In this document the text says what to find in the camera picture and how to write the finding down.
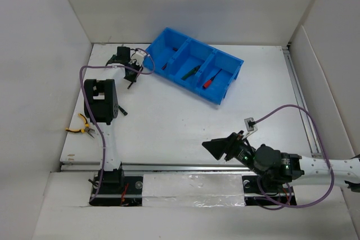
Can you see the aluminium side rail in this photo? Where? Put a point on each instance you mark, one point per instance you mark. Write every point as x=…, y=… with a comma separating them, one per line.
x=314, y=147

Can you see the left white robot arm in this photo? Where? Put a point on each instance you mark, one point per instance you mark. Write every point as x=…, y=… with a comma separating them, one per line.
x=101, y=107

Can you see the blue three-compartment plastic bin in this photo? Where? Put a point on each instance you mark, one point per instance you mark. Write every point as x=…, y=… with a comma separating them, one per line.
x=192, y=64

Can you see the red-handled screwdriver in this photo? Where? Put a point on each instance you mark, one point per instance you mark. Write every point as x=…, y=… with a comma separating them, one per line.
x=209, y=82

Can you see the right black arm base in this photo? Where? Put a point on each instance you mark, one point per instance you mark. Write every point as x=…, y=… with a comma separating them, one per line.
x=253, y=196

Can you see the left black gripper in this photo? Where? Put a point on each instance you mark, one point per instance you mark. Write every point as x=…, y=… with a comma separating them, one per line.
x=133, y=78

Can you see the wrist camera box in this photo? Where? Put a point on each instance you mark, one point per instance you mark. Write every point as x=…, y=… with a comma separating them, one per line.
x=138, y=56
x=251, y=127

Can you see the aluminium front rail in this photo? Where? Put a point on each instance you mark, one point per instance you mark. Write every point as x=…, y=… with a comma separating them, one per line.
x=155, y=167

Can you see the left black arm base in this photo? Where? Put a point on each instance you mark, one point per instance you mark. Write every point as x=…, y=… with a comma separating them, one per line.
x=116, y=189

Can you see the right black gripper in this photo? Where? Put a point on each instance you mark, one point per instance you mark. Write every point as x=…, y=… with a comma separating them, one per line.
x=228, y=145

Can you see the yellow-handled needle-nose pliers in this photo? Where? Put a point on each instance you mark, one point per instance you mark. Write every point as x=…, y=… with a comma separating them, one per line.
x=86, y=129

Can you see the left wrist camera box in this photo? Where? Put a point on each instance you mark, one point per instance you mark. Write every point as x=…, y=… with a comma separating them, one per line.
x=138, y=56

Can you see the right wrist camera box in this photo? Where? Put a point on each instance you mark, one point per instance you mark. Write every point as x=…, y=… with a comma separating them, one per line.
x=251, y=127

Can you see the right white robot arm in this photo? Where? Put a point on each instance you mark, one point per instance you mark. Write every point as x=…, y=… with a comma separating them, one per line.
x=300, y=170

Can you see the green-handled cutting pliers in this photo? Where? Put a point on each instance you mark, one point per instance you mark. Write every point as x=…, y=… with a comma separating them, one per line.
x=191, y=72

